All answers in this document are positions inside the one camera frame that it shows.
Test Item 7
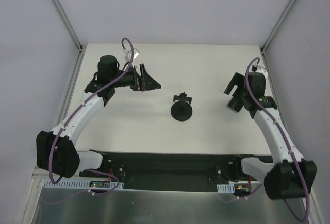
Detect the white cable duct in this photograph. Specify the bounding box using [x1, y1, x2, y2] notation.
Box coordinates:
[217, 182, 235, 194]
[43, 179, 124, 191]

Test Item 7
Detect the right white cable duct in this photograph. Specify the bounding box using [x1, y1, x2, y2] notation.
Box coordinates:
[217, 182, 235, 194]

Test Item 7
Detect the purple cable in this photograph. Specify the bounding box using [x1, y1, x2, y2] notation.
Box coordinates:
[244, 57, 310, 222]
[49, 37, 135, 184]

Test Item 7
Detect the aluminium frame post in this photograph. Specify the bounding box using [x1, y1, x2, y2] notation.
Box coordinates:
[51, 0, 84, 52]
[260, 0, 298, 55]

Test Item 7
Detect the left white cable duct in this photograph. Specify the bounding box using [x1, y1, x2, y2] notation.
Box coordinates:
[43, 179, 124, 191]

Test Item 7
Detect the left aluminium frame post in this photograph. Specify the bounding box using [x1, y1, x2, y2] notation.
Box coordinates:
[51, 0, 84, 52]

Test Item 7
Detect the right aluminium frame post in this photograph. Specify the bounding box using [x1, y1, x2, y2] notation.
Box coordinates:
[260, 0, 298, 55]

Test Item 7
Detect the black phone stand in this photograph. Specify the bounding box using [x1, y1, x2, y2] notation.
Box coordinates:
[171, 92, 193, 122]

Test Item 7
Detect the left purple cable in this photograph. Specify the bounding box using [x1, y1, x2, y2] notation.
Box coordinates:
[49, 37, 135, 184]

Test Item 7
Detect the black smartphone clear case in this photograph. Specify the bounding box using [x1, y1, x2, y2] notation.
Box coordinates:
[227, 96, 244, 113]

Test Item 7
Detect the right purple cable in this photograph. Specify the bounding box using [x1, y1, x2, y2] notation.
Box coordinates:
[244, 57, 310, 222]

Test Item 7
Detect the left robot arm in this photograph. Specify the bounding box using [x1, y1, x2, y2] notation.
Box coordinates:
[36, 55, 161, 178]

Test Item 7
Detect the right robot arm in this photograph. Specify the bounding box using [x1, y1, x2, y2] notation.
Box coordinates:
[224, 72, 317, 200]

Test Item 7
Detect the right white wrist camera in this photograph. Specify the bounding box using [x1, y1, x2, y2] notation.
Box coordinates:
[252, 65, 268, 78]

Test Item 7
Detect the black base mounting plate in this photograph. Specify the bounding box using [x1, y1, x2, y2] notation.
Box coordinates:
[79, 152, 257, 192]

